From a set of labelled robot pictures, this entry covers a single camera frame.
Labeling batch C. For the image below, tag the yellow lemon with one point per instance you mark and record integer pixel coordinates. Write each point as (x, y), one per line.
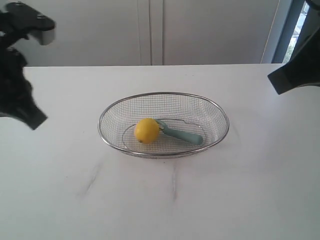
(147, 131)

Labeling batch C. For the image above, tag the teal handled peeler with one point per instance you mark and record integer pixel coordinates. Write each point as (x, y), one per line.
(192, 138)

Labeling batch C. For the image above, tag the window frame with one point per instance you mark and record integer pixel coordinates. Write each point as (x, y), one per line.
(290, 31)

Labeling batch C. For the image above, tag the oval metal wire basket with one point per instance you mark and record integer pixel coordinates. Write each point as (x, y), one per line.
(188, 124)

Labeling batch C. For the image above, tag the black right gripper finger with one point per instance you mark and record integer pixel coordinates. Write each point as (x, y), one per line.
(285, 78)

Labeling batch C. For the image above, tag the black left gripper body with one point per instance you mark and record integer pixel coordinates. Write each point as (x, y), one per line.
(15, 90)

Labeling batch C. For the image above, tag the white cabinet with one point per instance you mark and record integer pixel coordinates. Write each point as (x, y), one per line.
(158, 32)

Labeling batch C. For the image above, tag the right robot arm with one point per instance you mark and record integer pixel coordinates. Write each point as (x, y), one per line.
(303, 67)

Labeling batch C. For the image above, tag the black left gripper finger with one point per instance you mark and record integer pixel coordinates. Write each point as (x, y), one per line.
(30, 114)

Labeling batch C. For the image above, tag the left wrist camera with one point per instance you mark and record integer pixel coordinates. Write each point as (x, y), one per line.
(20, 20)

